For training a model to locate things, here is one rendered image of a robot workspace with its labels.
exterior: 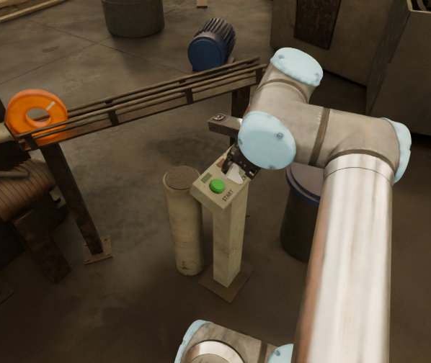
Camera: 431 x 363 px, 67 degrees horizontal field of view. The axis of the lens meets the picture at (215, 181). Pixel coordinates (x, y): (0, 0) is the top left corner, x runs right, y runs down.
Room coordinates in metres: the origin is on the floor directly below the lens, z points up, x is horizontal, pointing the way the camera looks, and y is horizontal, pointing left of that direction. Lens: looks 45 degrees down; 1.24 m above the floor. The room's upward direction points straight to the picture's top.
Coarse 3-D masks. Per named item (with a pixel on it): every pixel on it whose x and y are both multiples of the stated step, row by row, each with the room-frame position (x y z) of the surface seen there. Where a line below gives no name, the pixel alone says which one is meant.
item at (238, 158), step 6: (234, 144) 0.57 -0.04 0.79; (234, 150) 0.56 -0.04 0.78; (240, 150) 0.55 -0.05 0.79; (234, 156) 0.55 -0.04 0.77; (240, 156) 0.55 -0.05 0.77; (240, 162) 0.56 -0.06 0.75; (246, 162) 0.54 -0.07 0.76; (246, 168) 0.55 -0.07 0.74; (252, 168) 0.54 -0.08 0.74; (258, 168) 0.52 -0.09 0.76; (246, 174) 0.53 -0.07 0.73
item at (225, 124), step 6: (222, 114) 0.64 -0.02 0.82; (210, 120) 0.62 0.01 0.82; (216, 120) 0.61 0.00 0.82; (222, 120) 0.61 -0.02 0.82; (228, 120) 0.61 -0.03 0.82; (234, 120) 0.61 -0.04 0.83; (240, 120) 0.60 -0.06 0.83; (210, 126) 0.61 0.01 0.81; (216, 126) 0.60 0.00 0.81; (222, 126) 0.59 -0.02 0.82; (228, 126) 0.58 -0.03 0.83; (234, 126) 0.58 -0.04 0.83; (240, 126) 0.58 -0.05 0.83; (216, 132) 0.60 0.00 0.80; (222, 132) 0.59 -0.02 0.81; (228, 132) 0.58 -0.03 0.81; (234, 132) 0.57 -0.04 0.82
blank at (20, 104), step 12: (24, 96) 0.79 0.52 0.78; (36, 96) 0.80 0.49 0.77; (48, 96) 0.82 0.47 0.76; (12, 108) 0.78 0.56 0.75; (24, 108) 0.79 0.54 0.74; (48, 108) 0.81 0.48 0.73; (60, 108) 0.82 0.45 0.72; (12, 120) 0.77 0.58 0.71; (24, 120) 0.78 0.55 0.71; (48, 120) 0.82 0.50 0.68; (60, 120) 0.81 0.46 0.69
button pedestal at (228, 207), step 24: (216, 168) 0.68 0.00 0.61; (192, 192) 0.61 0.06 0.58; (216, 192) 0.60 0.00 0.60; (240, 192) 0.66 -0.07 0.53; (216, 216) 0.65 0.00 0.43; (240, 216) 0.67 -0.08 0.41; (216, 240) 0.65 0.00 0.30; (240, 240) 0.68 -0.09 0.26; (216, 264) 0.65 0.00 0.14; (240, 264) 0.70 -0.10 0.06; (216, 288) 0.62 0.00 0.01; (240, 288) 0.62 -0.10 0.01
